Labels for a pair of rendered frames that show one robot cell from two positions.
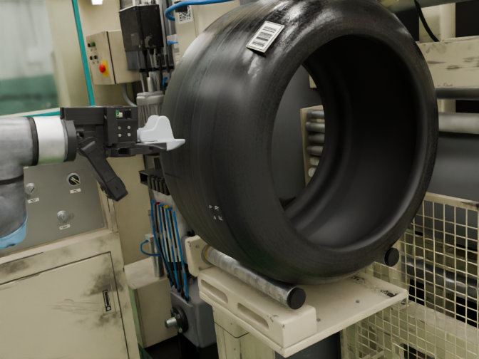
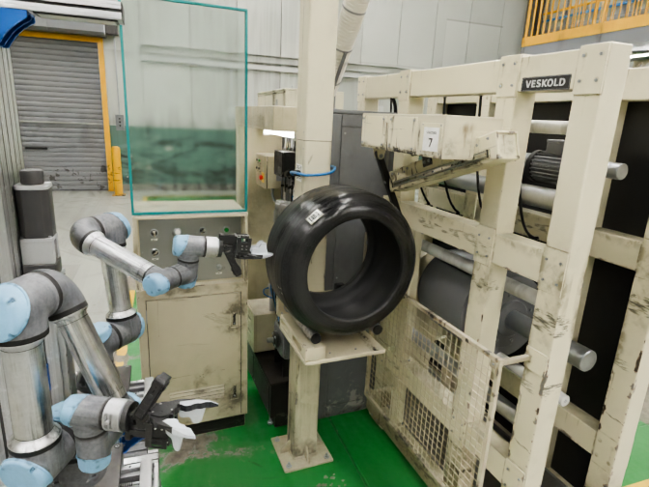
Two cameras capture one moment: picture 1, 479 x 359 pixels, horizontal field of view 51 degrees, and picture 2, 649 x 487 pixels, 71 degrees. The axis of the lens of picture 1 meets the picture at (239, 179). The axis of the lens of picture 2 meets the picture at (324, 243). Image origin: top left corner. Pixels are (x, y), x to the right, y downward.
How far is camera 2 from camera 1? 0.88 m
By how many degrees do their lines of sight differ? 9
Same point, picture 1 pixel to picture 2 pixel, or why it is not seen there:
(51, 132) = (212, 245)
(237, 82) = (297, 235)
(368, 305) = (359, 352)
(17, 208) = (193, 273)
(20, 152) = (199, 251)
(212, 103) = (286, 242)
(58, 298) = (208, 311)
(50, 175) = not seen: hidden behind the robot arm
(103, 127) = (236, 244)
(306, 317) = (320, 349)
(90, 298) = (225, 315)
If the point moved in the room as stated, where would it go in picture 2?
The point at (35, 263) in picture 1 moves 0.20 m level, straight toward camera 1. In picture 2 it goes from (199, 290) to (199, 305)
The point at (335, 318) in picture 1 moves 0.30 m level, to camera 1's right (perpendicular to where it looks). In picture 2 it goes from (338, 354) to (410, 363)
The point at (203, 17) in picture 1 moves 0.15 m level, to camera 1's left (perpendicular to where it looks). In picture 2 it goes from (306, 182) to (273, 179)
